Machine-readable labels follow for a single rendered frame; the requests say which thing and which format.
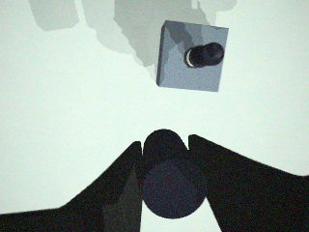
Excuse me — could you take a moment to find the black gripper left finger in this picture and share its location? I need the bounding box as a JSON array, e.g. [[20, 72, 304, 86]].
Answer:
[[0, 141, 143, 232]]

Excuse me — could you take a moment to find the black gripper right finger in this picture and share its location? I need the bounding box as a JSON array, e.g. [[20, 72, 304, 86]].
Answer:
[[188, 134, 309, 232]]

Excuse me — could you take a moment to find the grey-blue square block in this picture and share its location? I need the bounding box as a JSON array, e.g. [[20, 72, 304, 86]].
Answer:
[[156, 20, 229, 92]]

